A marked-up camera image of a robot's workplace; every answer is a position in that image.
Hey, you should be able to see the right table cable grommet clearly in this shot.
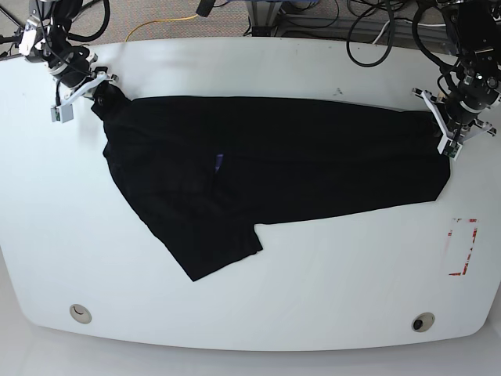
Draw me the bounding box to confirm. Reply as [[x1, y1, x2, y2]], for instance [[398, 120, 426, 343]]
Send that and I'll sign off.
[[411, 313, 435, 333]]

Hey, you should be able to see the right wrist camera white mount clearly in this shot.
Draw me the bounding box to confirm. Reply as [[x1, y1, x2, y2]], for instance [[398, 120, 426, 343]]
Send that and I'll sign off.
[[50, 67, 118, 123]]

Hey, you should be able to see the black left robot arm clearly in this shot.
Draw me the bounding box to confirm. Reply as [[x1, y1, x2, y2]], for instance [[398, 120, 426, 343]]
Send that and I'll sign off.
[[411, 1, 500, 132]]

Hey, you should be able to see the red tape rectangle marking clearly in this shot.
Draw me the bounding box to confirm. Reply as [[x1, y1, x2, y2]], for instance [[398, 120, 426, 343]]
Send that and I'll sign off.
[[443, 218, 479, 277]]

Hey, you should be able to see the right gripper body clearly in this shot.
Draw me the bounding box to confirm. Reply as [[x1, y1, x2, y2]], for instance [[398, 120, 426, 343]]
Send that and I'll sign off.
[[45, 46, 95, 89]]

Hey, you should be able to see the yellow cable on floor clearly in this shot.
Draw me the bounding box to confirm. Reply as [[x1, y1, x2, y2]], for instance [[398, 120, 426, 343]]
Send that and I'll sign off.
[[124, 14, 199, 42]]

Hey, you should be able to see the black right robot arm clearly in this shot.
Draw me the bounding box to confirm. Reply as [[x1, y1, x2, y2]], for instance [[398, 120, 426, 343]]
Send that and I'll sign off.
[[17, 1, 117, 122]]

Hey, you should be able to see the black T-shirt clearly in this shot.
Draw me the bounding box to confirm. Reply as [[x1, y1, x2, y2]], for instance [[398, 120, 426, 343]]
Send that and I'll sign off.
[[95, 93, 450, 280]]

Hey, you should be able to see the aluminium frame post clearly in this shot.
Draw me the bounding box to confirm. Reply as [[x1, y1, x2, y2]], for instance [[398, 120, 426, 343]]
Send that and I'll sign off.
[[246, 1, 283, 37]]

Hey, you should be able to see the white cable on floor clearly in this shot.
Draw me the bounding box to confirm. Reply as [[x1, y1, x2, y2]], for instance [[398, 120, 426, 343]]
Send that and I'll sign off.
[[371, 19, 392, 45]]

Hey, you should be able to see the black tripod stand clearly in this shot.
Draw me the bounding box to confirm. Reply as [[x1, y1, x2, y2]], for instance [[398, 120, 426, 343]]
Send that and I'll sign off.
[[1, 6, 24, 59]]

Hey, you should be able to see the table cable grommet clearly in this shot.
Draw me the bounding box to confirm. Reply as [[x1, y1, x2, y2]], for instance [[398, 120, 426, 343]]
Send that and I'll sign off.
[[70, 304, 92, 324], [411, 313, 435, 333]]

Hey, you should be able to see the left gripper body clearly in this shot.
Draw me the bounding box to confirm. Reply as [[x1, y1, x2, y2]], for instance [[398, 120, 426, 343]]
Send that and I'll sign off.
[[442, 72, 500, 132]]

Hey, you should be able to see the left table cable grommet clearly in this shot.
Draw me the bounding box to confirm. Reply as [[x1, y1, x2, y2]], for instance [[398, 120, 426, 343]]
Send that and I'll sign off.
[[70, 304, 92, 324]]

